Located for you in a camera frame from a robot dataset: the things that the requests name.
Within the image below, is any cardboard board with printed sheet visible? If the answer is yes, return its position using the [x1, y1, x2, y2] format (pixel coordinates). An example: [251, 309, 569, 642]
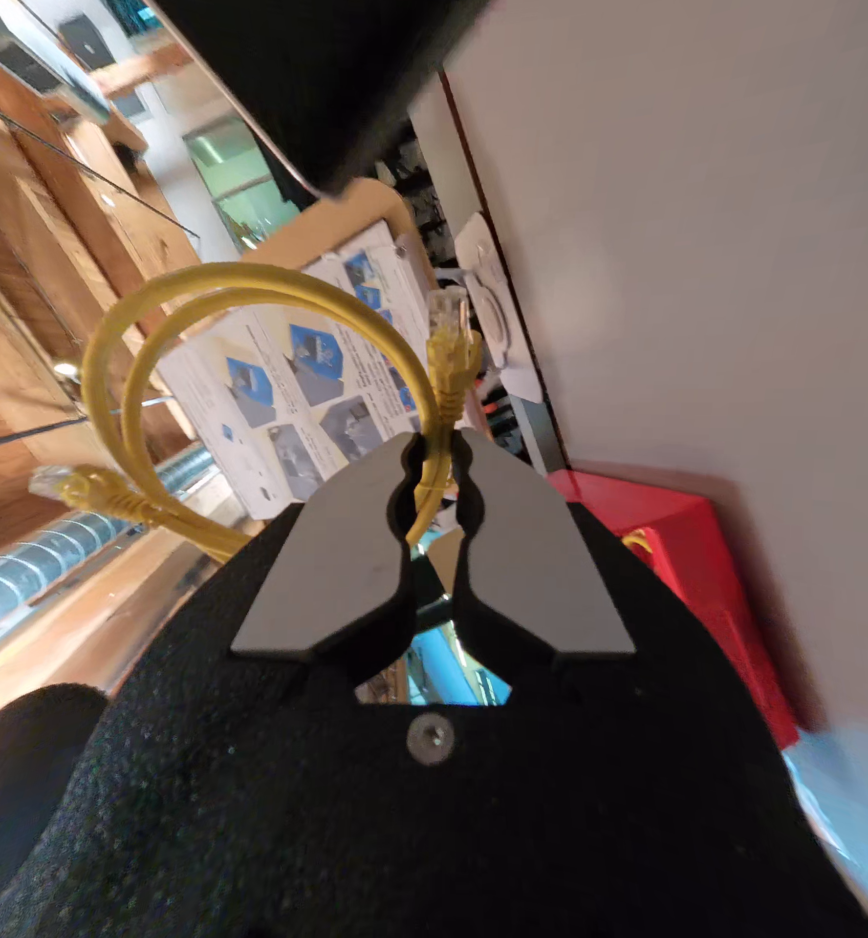
[157, 179, 442, 521]

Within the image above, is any black panel with silver edge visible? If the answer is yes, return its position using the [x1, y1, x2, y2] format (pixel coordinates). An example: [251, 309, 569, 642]
[152, 0, 495, 199]

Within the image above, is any red plastic bin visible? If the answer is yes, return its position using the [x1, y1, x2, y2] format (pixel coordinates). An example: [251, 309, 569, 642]
[547, 469, 802, 748]

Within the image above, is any white round device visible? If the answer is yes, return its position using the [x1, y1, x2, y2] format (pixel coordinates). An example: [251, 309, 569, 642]
[452, 213, 545, 400]

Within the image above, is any yellow ethernet cable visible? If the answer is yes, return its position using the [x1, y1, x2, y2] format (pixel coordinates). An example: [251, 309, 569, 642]
[29, 262, 483, 565]

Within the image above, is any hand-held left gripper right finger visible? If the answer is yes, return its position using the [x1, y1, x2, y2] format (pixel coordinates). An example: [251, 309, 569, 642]
[450, 428, 636, 664]

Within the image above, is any silver ventilation duct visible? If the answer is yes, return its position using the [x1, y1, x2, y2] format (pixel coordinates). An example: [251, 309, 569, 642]
[0, 440, 222, 653]

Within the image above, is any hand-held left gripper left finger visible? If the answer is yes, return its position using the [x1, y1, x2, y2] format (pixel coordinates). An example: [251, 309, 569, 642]
[230, 431, 426, 671]

